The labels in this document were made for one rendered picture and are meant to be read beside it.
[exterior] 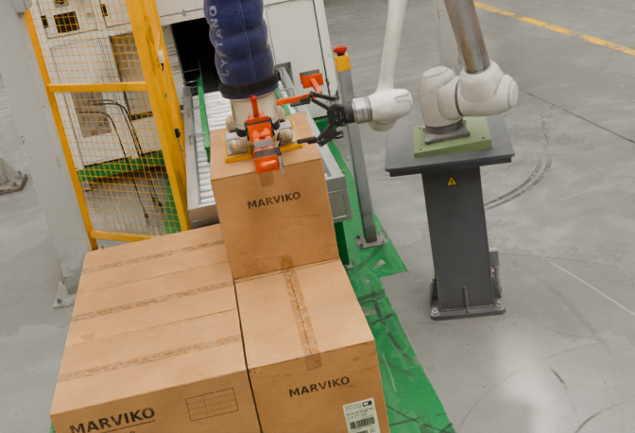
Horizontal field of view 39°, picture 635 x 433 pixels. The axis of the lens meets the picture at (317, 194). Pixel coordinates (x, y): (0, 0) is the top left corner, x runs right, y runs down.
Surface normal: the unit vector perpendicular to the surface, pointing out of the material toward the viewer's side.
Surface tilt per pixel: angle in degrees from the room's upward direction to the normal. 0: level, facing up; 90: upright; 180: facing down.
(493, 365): 0
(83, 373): 0
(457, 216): 90
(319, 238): 90
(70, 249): 90
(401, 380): 0
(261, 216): 90
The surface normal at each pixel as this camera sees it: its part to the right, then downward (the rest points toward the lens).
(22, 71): 0.16, 0.34
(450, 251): -0.10, 0.38
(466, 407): -0.17, -0.92
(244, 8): 0.37, 0.02
